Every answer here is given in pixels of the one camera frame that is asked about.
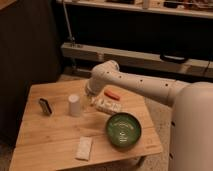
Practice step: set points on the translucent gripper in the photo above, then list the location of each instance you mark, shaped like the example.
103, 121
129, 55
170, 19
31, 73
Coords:
86, 102

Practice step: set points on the white ceramic cup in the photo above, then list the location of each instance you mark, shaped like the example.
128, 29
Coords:
74, 105

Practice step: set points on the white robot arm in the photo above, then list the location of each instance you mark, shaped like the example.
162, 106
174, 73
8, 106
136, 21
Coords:
191, 133

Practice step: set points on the black eraser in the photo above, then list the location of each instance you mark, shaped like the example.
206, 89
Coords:
45, 106

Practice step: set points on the green ceramic bowl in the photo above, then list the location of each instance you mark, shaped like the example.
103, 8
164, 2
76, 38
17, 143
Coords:
123, 130

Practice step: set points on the white patterned box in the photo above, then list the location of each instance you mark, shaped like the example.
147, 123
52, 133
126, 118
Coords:
106, 106

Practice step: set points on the orange carrot toy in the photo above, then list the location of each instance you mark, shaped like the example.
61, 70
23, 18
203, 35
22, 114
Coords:
111, 95

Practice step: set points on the wooden table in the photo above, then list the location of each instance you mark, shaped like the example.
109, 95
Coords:
49, 143

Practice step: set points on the white sponge block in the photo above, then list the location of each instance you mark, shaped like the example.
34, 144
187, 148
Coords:
84, 148

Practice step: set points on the long grey case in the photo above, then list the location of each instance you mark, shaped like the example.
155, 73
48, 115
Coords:
141, 63

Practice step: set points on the metal stand pole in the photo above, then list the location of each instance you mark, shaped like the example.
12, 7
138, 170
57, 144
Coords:
71, 38

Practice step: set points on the wooden shelf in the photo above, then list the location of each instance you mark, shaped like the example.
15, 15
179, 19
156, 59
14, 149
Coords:
127, 7

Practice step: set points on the black case handle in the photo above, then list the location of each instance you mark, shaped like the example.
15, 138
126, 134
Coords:
178, 60

